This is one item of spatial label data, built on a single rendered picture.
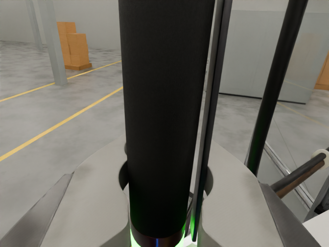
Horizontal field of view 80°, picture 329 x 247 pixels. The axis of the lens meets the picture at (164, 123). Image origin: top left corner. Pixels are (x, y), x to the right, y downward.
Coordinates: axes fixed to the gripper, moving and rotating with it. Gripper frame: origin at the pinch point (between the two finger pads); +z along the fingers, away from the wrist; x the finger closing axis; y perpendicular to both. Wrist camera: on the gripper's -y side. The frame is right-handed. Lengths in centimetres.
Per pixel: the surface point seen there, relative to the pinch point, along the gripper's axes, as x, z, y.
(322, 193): 55, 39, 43
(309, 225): 37, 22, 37
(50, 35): -305, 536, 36
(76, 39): -327, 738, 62
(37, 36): -728, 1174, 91
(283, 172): 70, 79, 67
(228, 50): 152, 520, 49
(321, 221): 39, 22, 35
